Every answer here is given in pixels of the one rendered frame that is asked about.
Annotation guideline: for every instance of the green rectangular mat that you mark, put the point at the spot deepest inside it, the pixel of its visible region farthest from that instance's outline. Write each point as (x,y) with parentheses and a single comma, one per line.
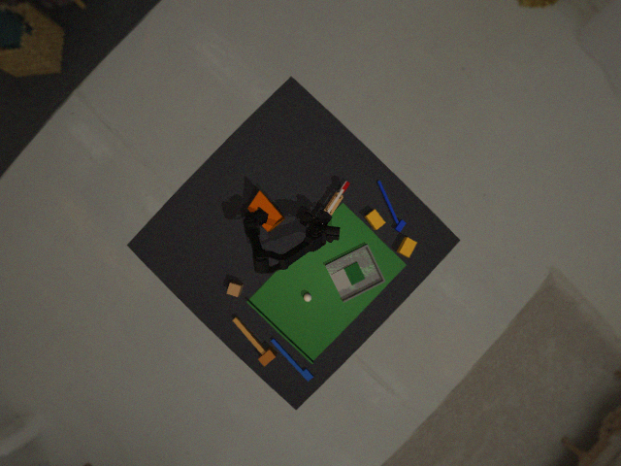
(313,326)

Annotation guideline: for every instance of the yellow rectangular block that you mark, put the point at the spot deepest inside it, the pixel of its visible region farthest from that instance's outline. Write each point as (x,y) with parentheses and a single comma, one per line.
(374,219)
(406,247)

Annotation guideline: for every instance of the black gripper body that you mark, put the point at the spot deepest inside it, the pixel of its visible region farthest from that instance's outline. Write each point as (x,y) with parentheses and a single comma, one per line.
(306,219)

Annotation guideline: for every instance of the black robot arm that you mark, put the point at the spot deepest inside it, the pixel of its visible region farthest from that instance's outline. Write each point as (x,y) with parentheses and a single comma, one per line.
(314,240)

